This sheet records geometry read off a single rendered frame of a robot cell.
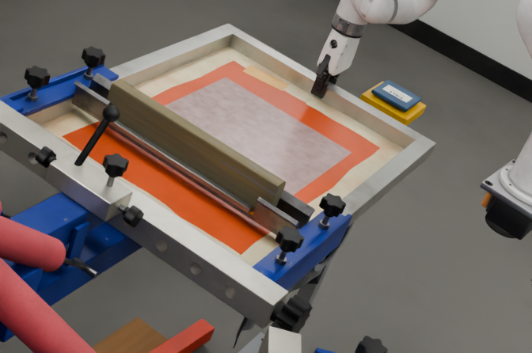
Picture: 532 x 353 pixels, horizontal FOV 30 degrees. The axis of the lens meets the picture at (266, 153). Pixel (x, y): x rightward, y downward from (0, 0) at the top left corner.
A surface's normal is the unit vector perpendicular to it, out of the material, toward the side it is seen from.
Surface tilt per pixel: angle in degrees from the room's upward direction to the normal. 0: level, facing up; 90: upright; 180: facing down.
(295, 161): 0
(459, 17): 90
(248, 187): 90
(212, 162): 90
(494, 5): 90
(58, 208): 0
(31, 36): 0
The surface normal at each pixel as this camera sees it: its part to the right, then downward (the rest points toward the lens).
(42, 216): 0.32, -0.81
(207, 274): -0.49, 0.31
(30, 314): 0.57, 0.03
